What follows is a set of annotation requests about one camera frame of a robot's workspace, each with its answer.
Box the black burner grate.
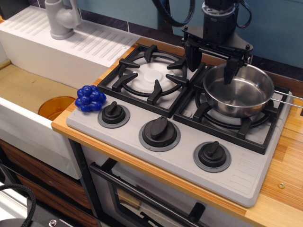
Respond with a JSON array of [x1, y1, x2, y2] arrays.
[[98, 44, 205, 118], [173, 66, 289, 154]]

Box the stainless steel pan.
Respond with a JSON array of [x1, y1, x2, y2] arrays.
[[203, 63, 302, 118]]

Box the black braided cable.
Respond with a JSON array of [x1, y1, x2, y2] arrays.
[[0, 183, 37, 227]]

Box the black right stove knob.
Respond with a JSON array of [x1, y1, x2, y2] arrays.
[[193, 141, 232, 173]]

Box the black stove knob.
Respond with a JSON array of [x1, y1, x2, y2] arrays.
[[98, 101, 130, 129], [193, 141, 232, 173], [139, 116, 181, 152]]

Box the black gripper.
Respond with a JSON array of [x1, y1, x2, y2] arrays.
[[182, 22, 253, 85]]

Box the grey toy stove top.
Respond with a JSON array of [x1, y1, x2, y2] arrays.
[[66, 45, 293, 207]]

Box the blue toy blueberry cluster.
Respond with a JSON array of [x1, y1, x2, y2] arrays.
[[74, 85, 107, 113]]

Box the black left burner grate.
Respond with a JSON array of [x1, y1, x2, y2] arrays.
[[98, 44, 205, 118]]

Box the grey toy faucet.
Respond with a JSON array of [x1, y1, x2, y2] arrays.
[[45, 0, 81, 40]]

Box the black left stove knob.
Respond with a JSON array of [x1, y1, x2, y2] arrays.
[[98, 101, 130, 129]]

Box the black right burner grate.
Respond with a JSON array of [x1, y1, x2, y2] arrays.
[[173, 66, 289, 154]]

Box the white toy sink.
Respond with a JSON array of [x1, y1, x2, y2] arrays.
[[0, 6, 139, 179]]

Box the wooden drawer cabinet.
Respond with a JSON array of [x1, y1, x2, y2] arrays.
[[0, 140, 100, 227]]

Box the orange plastic bowl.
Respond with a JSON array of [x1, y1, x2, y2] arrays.
[[38, 96, 76, 121]]

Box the black middle stove knob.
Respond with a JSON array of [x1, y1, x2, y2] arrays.
[[139, 116, 181, 152]]

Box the oven door with handle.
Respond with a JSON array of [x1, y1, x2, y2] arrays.
[[89, 158, 244, 227]]

